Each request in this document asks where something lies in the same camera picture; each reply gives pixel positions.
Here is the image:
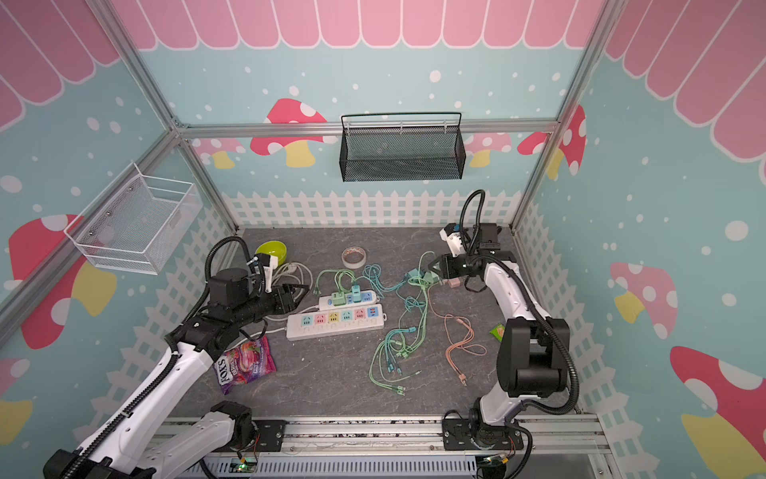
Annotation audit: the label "purple candy bag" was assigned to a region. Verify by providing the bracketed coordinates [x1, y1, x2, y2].
[213, 337, 277, 395]

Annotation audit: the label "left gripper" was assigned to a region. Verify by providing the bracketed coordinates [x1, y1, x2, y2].
[232, 283, 309, 327]

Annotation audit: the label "green tangled charging cables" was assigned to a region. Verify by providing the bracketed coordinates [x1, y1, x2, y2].
[313, 250, 441, 396]

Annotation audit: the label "white mesh wall basket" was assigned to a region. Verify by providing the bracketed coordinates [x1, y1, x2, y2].
[64, 164, 203, 275]

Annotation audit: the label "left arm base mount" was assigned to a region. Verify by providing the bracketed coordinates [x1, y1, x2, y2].
[215, 419, 287, 454]

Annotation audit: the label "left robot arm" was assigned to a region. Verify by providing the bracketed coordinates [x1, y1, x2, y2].
[43, 269, 309, 478]

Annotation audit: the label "black mesh wall basket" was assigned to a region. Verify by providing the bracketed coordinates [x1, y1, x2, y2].
[339, 112, 467, 183]

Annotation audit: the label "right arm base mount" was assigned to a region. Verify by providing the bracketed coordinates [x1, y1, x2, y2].
[441, 416, 525, 452]

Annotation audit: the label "green plastic bowl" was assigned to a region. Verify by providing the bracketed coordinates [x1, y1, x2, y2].
[257, 241, 287, 265]

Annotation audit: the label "small white power strip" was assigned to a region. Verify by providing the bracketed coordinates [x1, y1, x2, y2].
[318, 291, 378, 311]

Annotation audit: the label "large white power strip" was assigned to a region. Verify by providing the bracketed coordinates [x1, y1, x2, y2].
[285, 303, 387, 341]

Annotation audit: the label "roll of tape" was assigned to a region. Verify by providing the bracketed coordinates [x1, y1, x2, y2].
[341, 247, 367, 269]

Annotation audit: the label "pink charging cable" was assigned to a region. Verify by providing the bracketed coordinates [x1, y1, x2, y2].
[426, 283, 489, 387]

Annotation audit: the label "green snack packet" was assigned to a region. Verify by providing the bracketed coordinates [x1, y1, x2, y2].
[490, 325, 505, 341]

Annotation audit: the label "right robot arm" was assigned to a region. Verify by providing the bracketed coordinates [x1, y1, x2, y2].
[429, 223, 580, 450]

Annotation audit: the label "green charger plug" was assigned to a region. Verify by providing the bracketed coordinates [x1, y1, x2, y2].
[423, 271, 440, 285]
[331, 291, 348, 307]

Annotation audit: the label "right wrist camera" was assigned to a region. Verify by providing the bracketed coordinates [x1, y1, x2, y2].
[440, 223, 465, 257]

